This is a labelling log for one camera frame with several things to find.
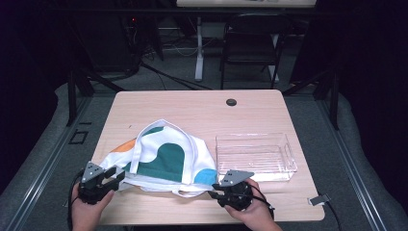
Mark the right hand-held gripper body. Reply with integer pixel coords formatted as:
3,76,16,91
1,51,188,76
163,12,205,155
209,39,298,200
218,169,255,212

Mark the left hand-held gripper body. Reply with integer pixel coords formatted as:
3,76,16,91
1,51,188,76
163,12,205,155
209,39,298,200
78,162,114,205

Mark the clear plastic box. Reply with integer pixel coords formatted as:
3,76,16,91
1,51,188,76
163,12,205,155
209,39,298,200
215,133,298,183

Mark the white tote bag coloured print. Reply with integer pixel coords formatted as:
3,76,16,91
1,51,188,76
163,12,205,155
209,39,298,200
99,118,219,198

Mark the person's right hand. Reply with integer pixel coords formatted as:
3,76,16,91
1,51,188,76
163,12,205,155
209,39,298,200
224,177,274,229

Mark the person's left hand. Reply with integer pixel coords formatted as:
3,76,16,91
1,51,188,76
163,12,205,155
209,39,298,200
70,183,115,231

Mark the grey clip on table edge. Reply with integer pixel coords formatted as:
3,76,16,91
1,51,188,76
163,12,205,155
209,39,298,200
307,193,331,207

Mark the black metal stand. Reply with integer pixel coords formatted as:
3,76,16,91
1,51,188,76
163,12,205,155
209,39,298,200
65,67,126,127
282,65,341,131

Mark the white desk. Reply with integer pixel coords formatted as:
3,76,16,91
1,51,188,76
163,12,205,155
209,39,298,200
176,0,318,83

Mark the dark computer tower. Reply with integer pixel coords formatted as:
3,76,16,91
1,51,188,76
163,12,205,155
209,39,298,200
78,13,140,74

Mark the black folding chair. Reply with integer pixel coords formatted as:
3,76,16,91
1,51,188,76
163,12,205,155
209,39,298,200
219,13,293,90

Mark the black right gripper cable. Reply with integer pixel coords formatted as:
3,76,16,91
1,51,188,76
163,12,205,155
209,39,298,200
249,184,276,219

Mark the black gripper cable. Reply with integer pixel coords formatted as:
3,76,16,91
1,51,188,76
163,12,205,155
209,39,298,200
66,169,85,231
249,184,276,219

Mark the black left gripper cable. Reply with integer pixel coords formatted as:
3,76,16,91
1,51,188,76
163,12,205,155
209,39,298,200
66,169,85,231

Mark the thin black clip cable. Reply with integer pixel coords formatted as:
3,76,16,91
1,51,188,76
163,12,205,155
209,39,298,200
323,200,343,231

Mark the thick black floor cable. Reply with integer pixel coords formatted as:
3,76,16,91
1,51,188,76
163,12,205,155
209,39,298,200
140,62,214,91

